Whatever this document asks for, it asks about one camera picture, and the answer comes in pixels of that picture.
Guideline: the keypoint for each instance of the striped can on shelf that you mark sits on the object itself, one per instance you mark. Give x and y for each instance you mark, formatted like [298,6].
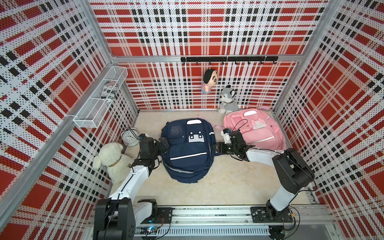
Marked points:
[109,91]

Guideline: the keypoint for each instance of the cream teddy bear plush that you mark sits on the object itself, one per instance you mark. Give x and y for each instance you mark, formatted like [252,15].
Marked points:
[117,163]

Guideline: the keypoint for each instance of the pink school backpack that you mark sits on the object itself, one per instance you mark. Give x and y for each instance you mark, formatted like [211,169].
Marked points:
[257,127]

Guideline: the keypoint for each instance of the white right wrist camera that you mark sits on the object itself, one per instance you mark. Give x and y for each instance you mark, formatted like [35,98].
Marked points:
[226,135]

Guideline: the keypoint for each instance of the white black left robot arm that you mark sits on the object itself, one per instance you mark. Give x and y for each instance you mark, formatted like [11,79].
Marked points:
[116,217]

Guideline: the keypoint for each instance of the black wall hook rail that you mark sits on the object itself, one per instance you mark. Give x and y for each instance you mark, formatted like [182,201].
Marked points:
[260,59]

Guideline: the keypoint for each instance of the navy blue backpack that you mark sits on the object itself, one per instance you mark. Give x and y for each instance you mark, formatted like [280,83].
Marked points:
[191,149]

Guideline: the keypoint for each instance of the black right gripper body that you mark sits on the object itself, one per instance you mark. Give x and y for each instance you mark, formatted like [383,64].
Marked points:
[227,148]

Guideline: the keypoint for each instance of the cartoon boy doll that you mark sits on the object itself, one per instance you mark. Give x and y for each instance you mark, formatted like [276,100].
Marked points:
[210,79]

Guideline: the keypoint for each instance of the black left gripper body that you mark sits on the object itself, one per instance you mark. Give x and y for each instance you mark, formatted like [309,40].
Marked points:
[158,148]

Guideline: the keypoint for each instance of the green circuit board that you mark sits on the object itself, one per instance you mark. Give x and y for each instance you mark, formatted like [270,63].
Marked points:
[151,230]

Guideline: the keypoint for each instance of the white wire mesh shelf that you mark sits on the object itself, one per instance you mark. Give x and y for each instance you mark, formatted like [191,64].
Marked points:
[95,109]

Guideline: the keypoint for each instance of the grey white husky plush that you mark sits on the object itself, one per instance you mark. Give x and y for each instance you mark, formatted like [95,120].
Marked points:
[228,103]

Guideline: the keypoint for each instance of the white alarm clock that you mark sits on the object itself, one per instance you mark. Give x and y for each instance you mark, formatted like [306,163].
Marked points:
[130,137]

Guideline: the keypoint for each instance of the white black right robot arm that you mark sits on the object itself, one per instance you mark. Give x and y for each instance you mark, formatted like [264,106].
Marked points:
[293,172]

